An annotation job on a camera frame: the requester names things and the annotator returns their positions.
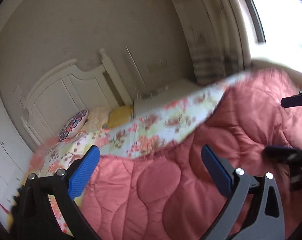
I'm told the pink quilted comforter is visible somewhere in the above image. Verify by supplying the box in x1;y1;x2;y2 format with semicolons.
81;70;302;239

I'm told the white wardrobe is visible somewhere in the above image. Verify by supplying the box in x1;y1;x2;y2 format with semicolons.
0;97;33;211

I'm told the colourful patterned cushion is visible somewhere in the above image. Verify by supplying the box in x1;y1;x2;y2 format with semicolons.
59;110;89;142

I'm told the window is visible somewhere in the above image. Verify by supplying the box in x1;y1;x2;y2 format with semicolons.
245;0;302;57

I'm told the floral bed sheet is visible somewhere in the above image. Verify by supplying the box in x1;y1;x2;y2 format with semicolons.
28;72;247;239

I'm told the cream patterned curtain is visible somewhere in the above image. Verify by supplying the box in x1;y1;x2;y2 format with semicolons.
172;0;255;86

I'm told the pale peach pillow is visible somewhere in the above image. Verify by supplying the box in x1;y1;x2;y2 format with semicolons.
83;106;111;132

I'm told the yellow pillow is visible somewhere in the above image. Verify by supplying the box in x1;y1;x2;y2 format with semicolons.
108;106;133;129

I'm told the white bedside table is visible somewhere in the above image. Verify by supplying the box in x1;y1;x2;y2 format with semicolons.
133;79;202;117

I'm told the white wooden headboard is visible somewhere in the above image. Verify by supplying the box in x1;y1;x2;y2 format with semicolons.
21;48;133;146

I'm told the silver lamp pole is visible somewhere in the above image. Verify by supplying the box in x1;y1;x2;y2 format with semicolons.
126;46;147;97

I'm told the wall power socket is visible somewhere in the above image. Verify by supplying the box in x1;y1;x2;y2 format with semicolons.
146;60;167;74

